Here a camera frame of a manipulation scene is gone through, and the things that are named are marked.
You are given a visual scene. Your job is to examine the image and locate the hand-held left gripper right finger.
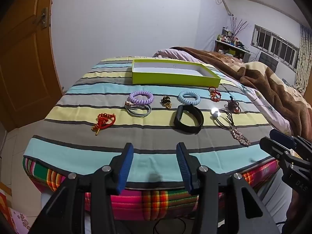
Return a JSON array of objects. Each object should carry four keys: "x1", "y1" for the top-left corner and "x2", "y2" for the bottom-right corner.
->
[{"x1": 176, "y1": 142, "x2": 281, "y2": 234}]

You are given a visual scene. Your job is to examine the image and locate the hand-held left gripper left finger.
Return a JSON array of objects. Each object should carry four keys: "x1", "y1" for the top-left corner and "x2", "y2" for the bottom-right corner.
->
[{"x1": 28, "y1": 143, "x2": 134, "y2": 234}]

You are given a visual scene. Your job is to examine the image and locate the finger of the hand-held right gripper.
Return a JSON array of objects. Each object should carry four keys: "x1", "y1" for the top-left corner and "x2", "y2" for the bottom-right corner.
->
[
  {"x1": 269, "y1": 129, "x2": 296, "y2": 147},
  {"x1": 259, "y1": 137, "x2": 293, "y2": 159}
]

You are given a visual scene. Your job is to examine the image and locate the black smart band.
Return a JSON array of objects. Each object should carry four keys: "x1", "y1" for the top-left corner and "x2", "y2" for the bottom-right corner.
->
[{"x1": 174, "y1": 104, "x2": 204, "y2": 131}]

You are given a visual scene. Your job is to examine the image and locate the dark beaded bracelet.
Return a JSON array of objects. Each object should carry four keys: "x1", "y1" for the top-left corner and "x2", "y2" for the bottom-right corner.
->
[{"x1": 225, "y1": 97, "x2": 242, "y2": 114}]

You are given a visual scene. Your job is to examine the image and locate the grey hair tie with charm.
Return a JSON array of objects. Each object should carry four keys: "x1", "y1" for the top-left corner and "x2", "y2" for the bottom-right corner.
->
[{"x1": 125, "y1": 100, "x2": 152, "y2": 117}]

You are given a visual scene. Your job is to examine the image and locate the black hair tie with disc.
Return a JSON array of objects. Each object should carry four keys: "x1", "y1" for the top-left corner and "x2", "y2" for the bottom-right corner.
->
[{"x1": 211, "y1": 107, "x2": 236, "y2": 129}]

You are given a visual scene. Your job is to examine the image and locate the light blue spiral hair tie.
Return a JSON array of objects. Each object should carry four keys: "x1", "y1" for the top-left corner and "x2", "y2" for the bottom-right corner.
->
[{"x1": 177, "y1": 91, "x2": 201, "y2": 105}]

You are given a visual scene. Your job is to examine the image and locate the purple spiral hair tie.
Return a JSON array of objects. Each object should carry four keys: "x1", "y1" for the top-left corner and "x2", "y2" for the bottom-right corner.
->
[{"x1": 129, "y1": 91, "x2": 154, "y2": 105}]

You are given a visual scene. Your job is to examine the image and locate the black and gold hair tie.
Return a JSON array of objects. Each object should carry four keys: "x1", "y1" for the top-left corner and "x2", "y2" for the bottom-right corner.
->
[{"x1": 161, "y1": 96, "x2": 173, "y2": 109}]

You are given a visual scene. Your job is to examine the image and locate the red orange knotted bracelet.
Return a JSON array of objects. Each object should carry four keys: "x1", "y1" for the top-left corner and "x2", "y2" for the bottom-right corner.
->
[{"x1": 208, "y1": 86, "x2": 221, "y2": 102}]

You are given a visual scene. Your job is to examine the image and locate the lime green shallow box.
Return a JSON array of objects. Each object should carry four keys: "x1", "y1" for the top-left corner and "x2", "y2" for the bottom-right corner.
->
[{"x1": 132, "y1": 59, "x2": 221, "y2": 86}]

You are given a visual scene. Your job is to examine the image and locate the plaid mattress cover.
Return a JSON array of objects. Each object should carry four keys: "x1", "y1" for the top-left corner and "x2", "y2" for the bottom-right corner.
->
[{"x1": 23, "y1": 157, "x2": 279, "y2": 221}]

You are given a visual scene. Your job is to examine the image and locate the brown fleece blanket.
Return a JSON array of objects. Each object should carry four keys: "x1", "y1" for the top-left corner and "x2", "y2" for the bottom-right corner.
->
[{"x1": 171, "y1": 46, "x2": 312, "y2": 142}]

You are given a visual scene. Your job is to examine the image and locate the black chair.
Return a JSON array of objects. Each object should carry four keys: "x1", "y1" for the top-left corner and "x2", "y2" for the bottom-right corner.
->
[{"x1": 259, "y1": 52, "x2": 279, "y2": 72}]

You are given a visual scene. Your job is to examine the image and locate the patterned curtain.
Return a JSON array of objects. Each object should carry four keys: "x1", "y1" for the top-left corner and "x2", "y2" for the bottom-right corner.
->
[{"x1": 295, "y1": 24, "x2": 312, "y2": 95}]

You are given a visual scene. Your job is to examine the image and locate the striped bed sheet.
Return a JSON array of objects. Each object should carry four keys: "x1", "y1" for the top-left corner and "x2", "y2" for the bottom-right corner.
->
[{"x1": 23, "y1": 56, "x2": 278, "y2": 189}]

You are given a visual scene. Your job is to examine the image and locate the barred window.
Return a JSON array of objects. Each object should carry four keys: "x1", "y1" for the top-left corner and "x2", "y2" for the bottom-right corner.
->
[{"x1": 251, "y1": 24, "x2": 300, "y2": 72}]

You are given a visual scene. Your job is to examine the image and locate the white shelf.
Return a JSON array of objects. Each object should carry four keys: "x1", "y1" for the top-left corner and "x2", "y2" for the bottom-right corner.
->
[{"x1": 214, "y1": 40, "x2": 251, "y2": 62}]

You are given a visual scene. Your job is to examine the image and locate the row of bottles and jars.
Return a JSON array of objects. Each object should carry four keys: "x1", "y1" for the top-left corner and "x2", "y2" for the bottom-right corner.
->
[{"x1": 218, "y1": 27, "x2": 240, "y2": 45}]

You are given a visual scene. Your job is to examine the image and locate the dried flower branches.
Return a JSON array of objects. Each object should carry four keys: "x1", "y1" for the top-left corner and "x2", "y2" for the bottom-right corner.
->
[{"x1": 229, "y1": 17, "x2": 249, "y2": 38}]

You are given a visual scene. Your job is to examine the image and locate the orange wooden door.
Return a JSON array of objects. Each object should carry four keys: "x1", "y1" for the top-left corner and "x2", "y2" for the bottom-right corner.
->
[{"x1": 0, "y1": 0, "x2": 64, "y2": 132}]

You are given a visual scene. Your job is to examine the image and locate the metal door latch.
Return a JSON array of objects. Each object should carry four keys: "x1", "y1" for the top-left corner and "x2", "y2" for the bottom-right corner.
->
[{"x1": 39, "y1": 7, "x2": 50, "y2": 28}]

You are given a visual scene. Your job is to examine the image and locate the beaded chain bracelet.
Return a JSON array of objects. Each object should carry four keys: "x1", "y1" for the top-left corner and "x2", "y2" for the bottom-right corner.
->
[{"x1": 228, "y1": 124, "x2": 251, "y2": 147}]

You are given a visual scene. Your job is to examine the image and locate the red braided knot bracelet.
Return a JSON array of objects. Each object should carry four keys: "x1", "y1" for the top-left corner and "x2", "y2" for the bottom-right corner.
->
[{"x1": 92, "y1": 113, "x2": 116, "y2": 136}]

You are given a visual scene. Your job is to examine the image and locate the black floor cable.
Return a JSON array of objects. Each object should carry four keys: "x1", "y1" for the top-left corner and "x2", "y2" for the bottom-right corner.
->
[{"x1": 153, "y1": 218, "x2": 186, "y2": 234}]

